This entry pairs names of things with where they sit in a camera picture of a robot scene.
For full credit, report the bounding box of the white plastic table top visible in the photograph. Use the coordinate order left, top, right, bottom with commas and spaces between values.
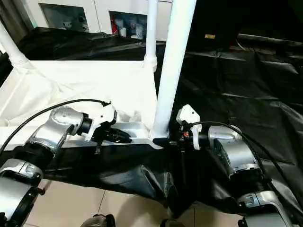
0, 59, 167, 152

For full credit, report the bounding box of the white plastic table leg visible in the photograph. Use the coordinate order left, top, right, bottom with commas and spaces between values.
150, 0, 197, 140
0, 21, 32, 70
143, 0, 160, 72

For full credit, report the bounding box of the black table mat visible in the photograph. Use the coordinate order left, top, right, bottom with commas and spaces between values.
0, 26, 303, 219

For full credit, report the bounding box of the black right robot foot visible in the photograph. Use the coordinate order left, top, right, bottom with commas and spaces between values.
160, 218, 186, 227

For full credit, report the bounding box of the black robot foot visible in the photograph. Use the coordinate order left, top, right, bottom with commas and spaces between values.
160, 218, 186, 227
80, 213, 116, 227

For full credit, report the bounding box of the black left robot foot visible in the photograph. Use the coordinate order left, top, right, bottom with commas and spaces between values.
80, 213, 116, 227

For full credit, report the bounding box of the white glass door cabinet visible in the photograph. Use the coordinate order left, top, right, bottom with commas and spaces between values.
23, 0, 174, 42

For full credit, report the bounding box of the grey curtain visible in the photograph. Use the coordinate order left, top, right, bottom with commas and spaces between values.
0, 0, 30, 39

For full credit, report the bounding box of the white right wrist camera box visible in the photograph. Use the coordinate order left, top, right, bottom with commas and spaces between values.
176, 104, 202, 151

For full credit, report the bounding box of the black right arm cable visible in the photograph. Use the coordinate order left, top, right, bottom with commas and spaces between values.
188, 120, 303, 210

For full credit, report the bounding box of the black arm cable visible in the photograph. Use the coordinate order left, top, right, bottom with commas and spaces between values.
188, 120, 303, 210
0, 98, 112, 155

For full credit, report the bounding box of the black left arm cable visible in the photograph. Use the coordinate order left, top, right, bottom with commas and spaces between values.
0, 98, 112, 155

